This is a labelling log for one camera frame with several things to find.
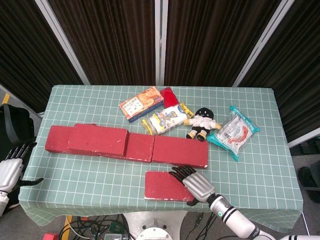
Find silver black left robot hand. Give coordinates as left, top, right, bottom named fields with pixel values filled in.
left=0, top=141, right=45, bottom=195

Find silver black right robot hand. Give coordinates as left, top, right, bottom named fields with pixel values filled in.
left=168, top=164, right=216, bottom=207

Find red brick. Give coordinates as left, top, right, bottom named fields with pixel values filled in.
left=144, top=170, right=198, bottom=202
left=44, top=125, right=76, bottom=153
left=151, top=134, right=209, bottom=169
left=67, top=133, right=155, bottom=162
left=66, top=123, right=130, bottom=158

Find silver white robot base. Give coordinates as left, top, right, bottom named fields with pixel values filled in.
left=124, top=212, right=187, bottom=240

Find teal snack package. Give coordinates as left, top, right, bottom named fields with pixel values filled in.
left=206, top=104, right=261, bottom=163

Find clear package with red print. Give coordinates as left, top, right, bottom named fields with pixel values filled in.
left=216, top=112, right=253, bottom=152

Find black white plush doll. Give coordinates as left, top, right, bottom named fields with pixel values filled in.
left=184, top=107, right=223, bottom=141

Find white roll package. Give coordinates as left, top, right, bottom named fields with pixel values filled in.
left=148, top=105, right=188, bottom=136

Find yellow snack wrapper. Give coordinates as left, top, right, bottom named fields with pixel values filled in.
left=140, top=117, right=155, bottom=136
left=179, top=101, right=195, bottom=119

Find green checkered tablecloth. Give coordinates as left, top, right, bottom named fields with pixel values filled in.
left=18, top=84, right=305, bottom=233

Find red packet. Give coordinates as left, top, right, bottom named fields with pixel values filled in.
left=159, top=86, right=180, bottom=107

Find orange blue cracker box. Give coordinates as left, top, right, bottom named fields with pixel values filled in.
left=118, top=86, right=165, bottom=123

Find black rounded floor object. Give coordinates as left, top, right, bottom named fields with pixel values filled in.
left=297, top=166, right=320, bottom=198

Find dark partition screen panel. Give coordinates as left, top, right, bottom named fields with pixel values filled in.
left=0, top=0, right=91, bottom=118
left=47, top=0, right=161, bottom=86
left=232, top=0, right=320, bottom=148
left=159, top=0, right=283, bottom=87

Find black floor cables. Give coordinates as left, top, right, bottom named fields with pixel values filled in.
left=192, top=212, right=221, bottom=240

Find black bag with strap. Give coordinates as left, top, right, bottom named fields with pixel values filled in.
left=0, top=104, right=36, bottom=145

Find tangled floor cable bundle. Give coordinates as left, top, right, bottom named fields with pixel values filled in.
left=67, top=213, right=131, bottom=240

